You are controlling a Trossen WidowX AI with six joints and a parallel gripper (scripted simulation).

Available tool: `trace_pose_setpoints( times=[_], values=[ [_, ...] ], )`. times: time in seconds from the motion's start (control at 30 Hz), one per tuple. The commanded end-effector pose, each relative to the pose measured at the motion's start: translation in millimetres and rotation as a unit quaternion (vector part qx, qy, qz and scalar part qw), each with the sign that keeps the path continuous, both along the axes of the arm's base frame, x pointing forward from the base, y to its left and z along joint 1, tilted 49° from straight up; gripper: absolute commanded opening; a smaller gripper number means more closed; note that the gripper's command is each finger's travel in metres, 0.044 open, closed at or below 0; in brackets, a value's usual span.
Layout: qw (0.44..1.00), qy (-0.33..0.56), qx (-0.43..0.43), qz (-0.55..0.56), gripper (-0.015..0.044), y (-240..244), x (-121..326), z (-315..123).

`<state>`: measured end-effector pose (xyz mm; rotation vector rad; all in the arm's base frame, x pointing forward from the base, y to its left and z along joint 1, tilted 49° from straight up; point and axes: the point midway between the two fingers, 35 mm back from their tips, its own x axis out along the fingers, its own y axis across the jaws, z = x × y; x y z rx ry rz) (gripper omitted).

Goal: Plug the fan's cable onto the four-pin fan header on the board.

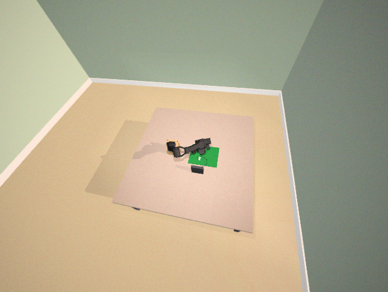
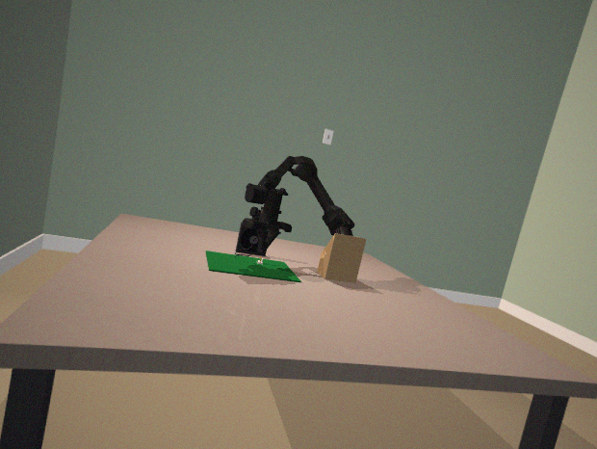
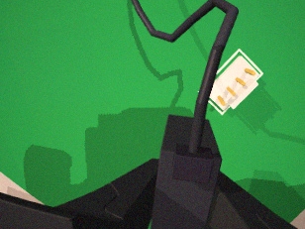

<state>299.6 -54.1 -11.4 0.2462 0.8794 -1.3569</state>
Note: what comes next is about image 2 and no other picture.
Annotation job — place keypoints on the green circuit board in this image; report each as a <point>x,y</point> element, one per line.
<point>249,266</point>

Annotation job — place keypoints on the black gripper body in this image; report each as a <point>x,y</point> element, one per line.
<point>268,220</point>

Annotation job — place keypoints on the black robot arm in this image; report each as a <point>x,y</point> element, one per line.
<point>334,217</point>

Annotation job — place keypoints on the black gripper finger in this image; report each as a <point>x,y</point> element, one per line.
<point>262,236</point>
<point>271,236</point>

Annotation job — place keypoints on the black cable with plug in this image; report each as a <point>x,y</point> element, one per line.
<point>263,250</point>

